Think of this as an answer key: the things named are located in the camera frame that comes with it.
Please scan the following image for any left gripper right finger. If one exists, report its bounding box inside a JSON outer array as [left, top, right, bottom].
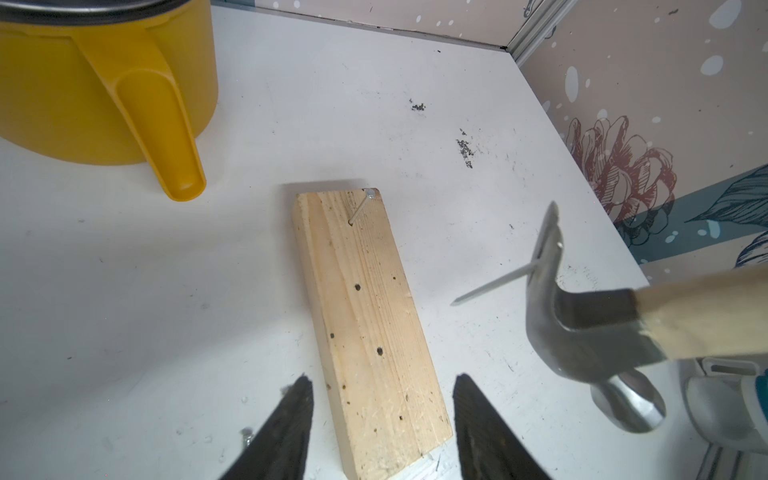
[[453, 374, 550, 480]]

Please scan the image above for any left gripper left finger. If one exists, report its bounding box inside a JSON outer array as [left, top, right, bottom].
[[221, 375, 314, 480]]

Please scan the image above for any wooden handled claw hammer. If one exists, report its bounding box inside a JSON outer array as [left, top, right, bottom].
[[526, 203, 767, 433]]

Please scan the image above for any wooden block with nails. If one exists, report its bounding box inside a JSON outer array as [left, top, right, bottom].
[[292, 189, 453, 479]]

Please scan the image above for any teal and white round container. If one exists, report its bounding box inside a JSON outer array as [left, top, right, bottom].
[[685, 357, 767, 455]]

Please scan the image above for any yellow pot with glass lid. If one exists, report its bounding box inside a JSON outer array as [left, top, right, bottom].
[[1, 0, 218, 202]]

